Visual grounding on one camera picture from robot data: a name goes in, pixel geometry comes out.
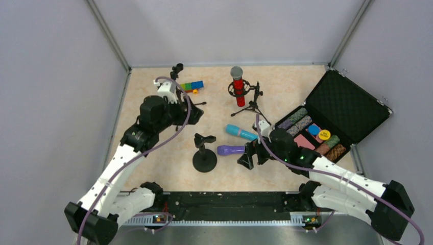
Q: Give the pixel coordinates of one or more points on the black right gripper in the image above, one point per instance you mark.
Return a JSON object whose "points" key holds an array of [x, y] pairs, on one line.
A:
{"points": [[256, 152]]}

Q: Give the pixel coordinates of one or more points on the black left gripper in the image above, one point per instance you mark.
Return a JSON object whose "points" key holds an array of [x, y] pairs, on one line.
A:
{"points": [[189, 110]]}

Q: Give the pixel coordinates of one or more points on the purple toy microphone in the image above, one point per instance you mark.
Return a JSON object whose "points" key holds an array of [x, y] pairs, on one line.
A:
{"points": [[225, 150]]}

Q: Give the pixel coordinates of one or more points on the black round-base mic stand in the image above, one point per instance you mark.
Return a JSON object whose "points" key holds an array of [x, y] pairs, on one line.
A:
{"points": [[204, 160]]}

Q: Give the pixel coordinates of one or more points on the black shock-mount tripod stand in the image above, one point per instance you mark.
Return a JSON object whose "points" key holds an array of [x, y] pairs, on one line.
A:
{"points": [[253, 105]]}

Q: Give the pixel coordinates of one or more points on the red glitter microphone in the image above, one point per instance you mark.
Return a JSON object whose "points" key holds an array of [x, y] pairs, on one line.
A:
{"points": [[238, 85]]}

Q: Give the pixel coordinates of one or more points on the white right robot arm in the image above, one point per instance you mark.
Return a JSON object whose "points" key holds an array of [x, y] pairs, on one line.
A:
{"points": [[386, 207]]}

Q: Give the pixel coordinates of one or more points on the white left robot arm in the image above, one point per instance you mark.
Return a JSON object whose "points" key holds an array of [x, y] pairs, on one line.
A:
{"points": [[97, 216]]}

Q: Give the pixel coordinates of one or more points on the colourful toy brick block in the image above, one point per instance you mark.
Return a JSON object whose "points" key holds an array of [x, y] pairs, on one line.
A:
{"points": [[192, 87]]}

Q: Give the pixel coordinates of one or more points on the teal toy microphone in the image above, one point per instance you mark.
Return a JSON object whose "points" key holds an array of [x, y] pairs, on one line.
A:
{"points": [[239, 132]]}

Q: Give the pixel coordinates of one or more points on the black poker chip case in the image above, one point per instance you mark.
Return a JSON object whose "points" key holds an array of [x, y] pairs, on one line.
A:
{"points": [[342, 107]]}

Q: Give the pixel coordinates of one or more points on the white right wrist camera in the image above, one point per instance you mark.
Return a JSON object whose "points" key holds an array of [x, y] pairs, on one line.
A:
{"points": [[263, 127]]}

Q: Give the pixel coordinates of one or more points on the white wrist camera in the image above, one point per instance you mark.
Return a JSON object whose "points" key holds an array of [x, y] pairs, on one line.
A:
{"points": [[167, 90], [263, 127]]}

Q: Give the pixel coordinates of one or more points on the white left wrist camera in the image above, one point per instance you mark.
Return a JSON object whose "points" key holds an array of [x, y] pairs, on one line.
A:
{"points": [[167, 90]]}

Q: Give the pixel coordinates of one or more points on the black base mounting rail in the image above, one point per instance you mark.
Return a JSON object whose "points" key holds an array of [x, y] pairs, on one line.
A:
{"points": [[240, 206]]}

